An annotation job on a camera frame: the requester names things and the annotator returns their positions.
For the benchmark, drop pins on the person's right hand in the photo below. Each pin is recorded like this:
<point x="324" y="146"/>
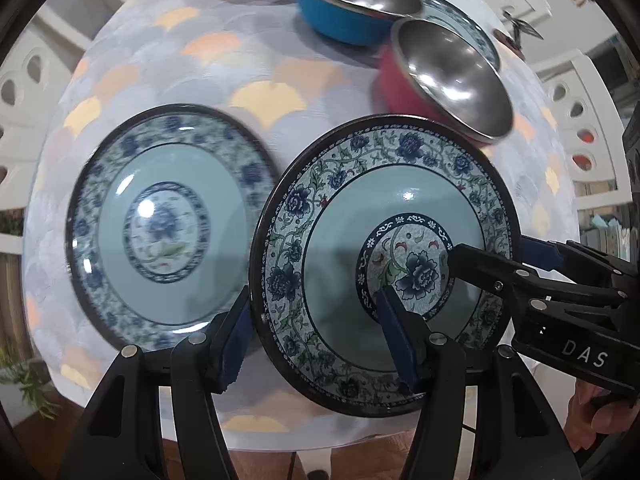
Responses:
<point x="610" y="415"/>

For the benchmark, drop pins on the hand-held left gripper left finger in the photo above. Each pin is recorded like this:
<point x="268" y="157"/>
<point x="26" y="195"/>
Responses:
<point x="235" y="350"/>

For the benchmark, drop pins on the small dark round ornament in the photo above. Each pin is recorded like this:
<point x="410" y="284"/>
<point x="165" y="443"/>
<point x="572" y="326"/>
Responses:
<point x="515" y="35"/>

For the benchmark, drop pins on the blue floral ceramic plate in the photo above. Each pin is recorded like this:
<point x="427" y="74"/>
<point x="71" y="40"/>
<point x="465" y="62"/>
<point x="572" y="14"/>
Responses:
<point x="440" y="10"/>
<point x="115" y="220"/>
<point x="340" y="240"/>

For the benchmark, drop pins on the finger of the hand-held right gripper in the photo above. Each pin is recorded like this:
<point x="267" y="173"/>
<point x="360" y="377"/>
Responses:
<point x="542" y="255"/>
<point x="480" y="265"/>

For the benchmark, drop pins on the red steel bowl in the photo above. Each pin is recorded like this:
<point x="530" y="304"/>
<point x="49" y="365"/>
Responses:
<point x="450" y="75"/>

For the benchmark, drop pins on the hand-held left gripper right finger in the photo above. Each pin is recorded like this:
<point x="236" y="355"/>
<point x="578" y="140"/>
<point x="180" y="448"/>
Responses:
<point x="397" y="340"/>

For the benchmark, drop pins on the green potted plant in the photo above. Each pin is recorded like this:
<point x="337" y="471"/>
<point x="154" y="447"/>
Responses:
<point x="30" y="385"/>

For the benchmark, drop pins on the blue steel bowl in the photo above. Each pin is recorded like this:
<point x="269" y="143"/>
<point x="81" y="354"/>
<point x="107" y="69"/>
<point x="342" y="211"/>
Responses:
<point x="330" y="20"/>

